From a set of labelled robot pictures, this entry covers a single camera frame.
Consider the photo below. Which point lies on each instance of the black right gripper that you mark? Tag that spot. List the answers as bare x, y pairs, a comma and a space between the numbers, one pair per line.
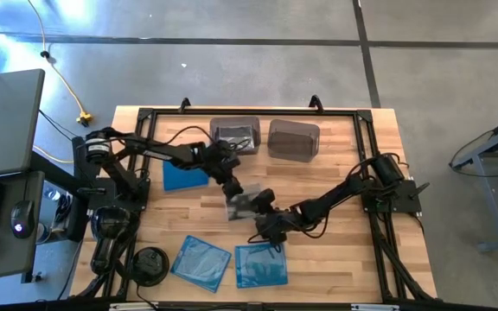
271, 225

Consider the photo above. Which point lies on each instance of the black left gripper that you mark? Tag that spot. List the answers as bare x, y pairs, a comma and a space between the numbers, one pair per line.
223, 162

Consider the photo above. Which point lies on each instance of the clear jewel case with disc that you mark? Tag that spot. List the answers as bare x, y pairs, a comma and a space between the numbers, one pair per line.
242, 205

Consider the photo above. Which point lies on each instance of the translucent blue jewel case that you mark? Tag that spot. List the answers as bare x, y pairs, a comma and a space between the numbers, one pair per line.
200, 262
259, 265

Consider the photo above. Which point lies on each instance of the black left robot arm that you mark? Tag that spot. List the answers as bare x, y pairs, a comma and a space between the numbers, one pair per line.
162, 152

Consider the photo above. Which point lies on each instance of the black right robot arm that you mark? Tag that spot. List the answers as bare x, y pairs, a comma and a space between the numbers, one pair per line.
331, 198

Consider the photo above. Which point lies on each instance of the opaque blue jewel case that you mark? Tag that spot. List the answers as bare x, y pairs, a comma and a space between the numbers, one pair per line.
184, 179

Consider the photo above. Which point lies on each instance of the grey translucent plastic bin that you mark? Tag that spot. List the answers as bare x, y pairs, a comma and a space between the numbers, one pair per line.
214, 123
293, 142

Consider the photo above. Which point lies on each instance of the black beam with silver brackets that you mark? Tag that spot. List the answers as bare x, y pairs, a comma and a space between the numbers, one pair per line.
249, 307

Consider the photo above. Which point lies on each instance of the round black disc-shaped device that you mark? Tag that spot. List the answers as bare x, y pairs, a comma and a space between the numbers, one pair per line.
148, 268

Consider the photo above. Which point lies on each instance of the glossy black curved housing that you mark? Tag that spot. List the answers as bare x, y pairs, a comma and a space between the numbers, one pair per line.
113, 235

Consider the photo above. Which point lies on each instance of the clear plastic bottle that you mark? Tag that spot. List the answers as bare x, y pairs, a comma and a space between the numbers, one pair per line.
52, 194

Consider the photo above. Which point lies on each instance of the blue white can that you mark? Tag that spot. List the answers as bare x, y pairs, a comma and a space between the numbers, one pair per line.
42, 233

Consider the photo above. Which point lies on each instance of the black computer mouse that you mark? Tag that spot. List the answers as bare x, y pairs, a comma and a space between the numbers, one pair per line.
22, 216

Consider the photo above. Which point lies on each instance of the grey metal table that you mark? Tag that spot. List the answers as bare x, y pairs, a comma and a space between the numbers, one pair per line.
484, 151

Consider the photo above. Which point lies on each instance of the small grey desk panel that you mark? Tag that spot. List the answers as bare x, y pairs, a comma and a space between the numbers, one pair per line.
7, 259

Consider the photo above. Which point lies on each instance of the black aluminium table frame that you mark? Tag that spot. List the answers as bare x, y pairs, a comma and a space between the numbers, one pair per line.
275, 112

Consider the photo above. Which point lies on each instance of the black arched table bracket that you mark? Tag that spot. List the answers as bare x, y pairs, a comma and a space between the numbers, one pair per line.
316, 99
185, 100

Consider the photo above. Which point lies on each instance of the black desk support frame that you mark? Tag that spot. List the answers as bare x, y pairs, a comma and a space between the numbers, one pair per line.
54, 170

